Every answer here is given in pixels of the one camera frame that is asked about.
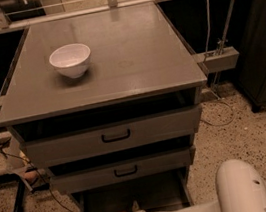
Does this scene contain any white power cable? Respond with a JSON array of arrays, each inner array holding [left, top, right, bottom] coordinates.
[[179, 0, 238, 131]]

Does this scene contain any grey bottom drawer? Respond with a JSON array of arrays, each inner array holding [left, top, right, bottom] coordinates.
[[80, 170, 193, 212]]

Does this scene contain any metal diagonal rod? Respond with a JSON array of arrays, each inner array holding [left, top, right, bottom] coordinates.
[[195, 0, 266, 90]]

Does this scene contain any grey middle drawer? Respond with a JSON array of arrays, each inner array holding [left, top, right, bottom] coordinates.
[[51, 147, 195, 194]]

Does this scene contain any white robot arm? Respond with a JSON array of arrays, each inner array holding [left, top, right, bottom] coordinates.
[[134, 159, 266, 212]]

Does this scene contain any grey drawer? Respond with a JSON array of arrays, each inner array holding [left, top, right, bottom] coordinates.
[[80, 170, 193, 212], [51, 147, 195, 194], [20, 105, 202, 167]]

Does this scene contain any black floor cable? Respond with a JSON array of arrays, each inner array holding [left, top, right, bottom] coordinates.
[[0, 103, 81, 212]]

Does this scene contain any grey right side bracket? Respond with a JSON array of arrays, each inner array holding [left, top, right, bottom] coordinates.
[[193, 47, 239, 74]]

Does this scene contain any grey top drawer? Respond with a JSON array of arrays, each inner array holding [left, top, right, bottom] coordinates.
[[20, 105, 202, 167]]

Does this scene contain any grey drawer cabinet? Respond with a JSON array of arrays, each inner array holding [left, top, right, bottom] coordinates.
[[0, 0, 231, 212]]

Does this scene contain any black metal floor leg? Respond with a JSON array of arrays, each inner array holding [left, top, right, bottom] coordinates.
[[13, 181, 25, 212]]

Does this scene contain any white ceramic bowl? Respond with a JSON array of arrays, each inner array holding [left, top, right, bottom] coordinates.
[[49, 43, 91, 79]]

